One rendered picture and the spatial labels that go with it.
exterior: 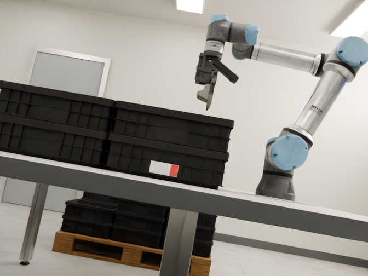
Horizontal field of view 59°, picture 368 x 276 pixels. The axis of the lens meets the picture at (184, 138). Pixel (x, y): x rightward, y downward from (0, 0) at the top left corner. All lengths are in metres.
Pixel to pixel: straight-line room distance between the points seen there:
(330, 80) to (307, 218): 0.68
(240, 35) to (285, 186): 0.59
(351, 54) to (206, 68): 0.50
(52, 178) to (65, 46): 4.28
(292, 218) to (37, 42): 4.68
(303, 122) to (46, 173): 0.85
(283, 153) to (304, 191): 3.43
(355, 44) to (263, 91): 3.32
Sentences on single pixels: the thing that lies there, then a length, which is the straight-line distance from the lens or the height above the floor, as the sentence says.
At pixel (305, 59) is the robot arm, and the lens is 1.42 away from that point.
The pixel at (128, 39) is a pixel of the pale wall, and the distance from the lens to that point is 4.75.
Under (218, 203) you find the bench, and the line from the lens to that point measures 0.65.
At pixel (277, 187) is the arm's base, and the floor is 0.74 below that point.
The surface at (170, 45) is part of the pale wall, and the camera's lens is 4.66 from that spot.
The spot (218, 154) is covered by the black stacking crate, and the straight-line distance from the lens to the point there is 1.05.
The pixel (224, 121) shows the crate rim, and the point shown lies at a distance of 1.06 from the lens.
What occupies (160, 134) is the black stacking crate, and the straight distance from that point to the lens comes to 1.06.
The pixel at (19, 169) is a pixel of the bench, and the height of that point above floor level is 0.68.
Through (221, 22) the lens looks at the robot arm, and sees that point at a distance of 1.31.
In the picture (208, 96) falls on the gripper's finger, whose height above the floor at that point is 1.03.
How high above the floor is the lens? 0.72
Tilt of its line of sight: 7 degrees up
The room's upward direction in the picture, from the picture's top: 10 degrees clockwise
